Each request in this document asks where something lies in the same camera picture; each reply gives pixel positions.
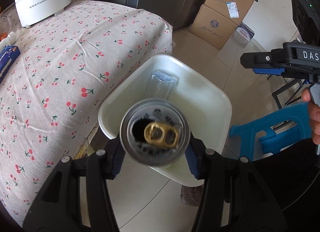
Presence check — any red drink can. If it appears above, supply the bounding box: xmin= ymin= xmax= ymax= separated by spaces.
xmin=119 ymin=98 xmax=191 ymax=167

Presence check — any clear plastic water bottle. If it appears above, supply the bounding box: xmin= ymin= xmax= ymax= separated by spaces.
xmin=144 ymin=70 xmax=179 ymax=100

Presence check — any blue biscuit stick box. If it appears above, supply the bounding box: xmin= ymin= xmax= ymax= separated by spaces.
xmin=0 ymin=46 xmax=20 ymax=82

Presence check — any white yogurt drink bottle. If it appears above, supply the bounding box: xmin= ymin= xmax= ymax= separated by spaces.
xmin=0 ymin=32 xmax=17 ymax=51

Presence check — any white plastic trash bin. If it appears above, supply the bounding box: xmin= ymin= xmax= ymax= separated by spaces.
xmin=98 ymin=55 xmax=232 ymax=187

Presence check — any person's right hand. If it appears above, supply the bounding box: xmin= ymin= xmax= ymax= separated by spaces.
xmin=302 ymin=88 xmax=320 ymax=145

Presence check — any brown slipper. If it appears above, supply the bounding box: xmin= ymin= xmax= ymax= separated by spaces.
xmin=180 ymin=185 xmax=203 ymax=207

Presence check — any small dark box on floor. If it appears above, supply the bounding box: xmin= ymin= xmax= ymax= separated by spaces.
xmin=236 ymin=22 xmax=255 ymax=46

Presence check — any blue plastic stool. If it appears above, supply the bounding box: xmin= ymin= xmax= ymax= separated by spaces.
xmin=229 ymin=103 xmax=311 ymax=161

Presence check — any cherry print tablecloth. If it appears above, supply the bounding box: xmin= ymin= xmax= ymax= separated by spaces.
xmin=1 ymin=0 xmax=173 ymax=225

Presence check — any lower cardboard box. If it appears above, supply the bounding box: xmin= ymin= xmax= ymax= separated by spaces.
xmin=189 ymin=4 xmax=237 ymax=50

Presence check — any cardboard box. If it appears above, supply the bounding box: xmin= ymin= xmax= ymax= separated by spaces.
xmin=189 ymin=4 xmax=237 ymax=50
xmin=204 ymin=0 xmax=254 ymax=25

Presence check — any upper cardboard box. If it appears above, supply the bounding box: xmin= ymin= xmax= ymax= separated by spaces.
xmin=204 ymin=0 xmax=254 ymax=25

